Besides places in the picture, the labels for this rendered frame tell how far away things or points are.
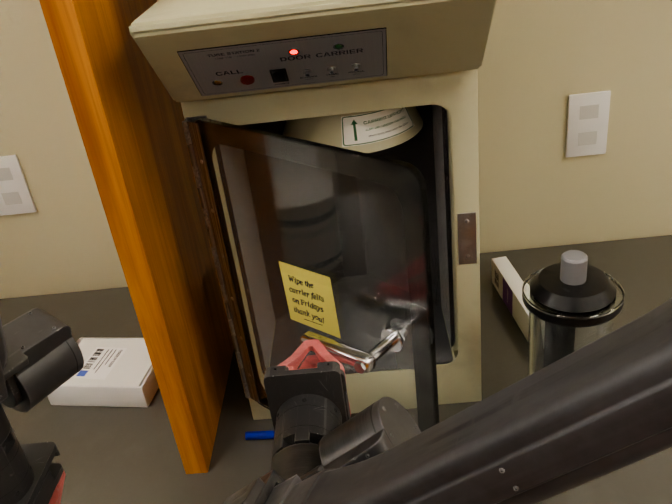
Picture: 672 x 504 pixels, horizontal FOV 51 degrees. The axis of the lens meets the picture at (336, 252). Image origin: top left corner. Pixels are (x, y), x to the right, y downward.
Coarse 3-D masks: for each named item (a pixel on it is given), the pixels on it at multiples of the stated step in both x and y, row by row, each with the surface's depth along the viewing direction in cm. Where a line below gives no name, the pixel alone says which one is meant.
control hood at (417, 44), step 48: (192, 0) 68; (240, 0) 65; (288, 0) 62; (336, 0) 60; (384, 0) 60; (432, 0) 60; (480, 0) 60; (144, 48) 63; (192, 48) 64; (432, 48) 67; (480, 48) 68; (192, 96) 72
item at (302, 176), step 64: (256, 192) 73; (320, 192) 66; (384, 192) 60; (256, 256) 78; (320, 256) 70; (384, 256) 64; (256, 320) 85; (384, 320) 68; (256, 384) 92; (384, 384) 73
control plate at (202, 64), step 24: (216, 48) 64; (240, 48) 64; (264, 48) 64; (288, 48) 65; (312, 48) 65; (360, 48) 66; (384, 48) 66; (192, 72) 67; (216, 72) 68; (240, 72) 68; (264, 72) 68; (288, 72) 69; (312, 72) 69; (336, 72) 70; (360, 72) 70; (384, 72) 70
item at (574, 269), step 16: (576, 256) 76; (544, 272) 79; (560, 272) 77; (576, 272) 76; (592, 272) 78; (544, 288) 77; (560, 288) 76; (576, 288) 76; (592, 288) 76; (608, 288) 76; (544, 304) 76; (560, 304) 75; (576, 304) 75; (592, 304) 74; (608, 304) 75
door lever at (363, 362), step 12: (312, 336) 70; (324, 336) 70; (384, 336) 69; (396, 336) 68; (336, 348) 68; (348, 348) 67; (372, 348) 67; (384, 348) 67; (396, 348) 68; (348, 360) 66; (360, 360) 65; (372, 360) 65; (360, 372) 66
